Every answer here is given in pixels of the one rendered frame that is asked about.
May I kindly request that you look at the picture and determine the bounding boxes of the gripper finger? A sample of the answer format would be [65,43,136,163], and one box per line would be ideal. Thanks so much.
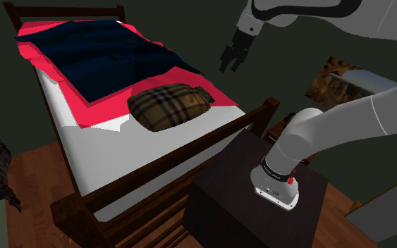
[219,46,236,73]
[231,51,251,73]

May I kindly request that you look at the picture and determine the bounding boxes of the brown plaid pouch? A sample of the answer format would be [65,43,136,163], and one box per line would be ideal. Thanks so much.
[126,82,216,132]

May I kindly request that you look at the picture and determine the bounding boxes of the red blanket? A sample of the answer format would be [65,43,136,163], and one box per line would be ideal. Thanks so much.
[16,20,240,130]

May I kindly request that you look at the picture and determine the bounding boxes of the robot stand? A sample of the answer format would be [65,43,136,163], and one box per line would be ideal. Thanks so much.
[182,128,330,248]

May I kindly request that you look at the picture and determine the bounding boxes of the dark blue blanket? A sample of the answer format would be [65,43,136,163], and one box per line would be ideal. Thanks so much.
[14,19,204,104]

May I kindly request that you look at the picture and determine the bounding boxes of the dark wooden bed white mattress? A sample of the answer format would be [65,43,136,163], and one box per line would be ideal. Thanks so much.
[1,1,281,248]

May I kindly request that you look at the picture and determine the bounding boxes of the brown wall picture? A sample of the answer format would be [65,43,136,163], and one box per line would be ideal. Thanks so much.
[304,56,397,111]

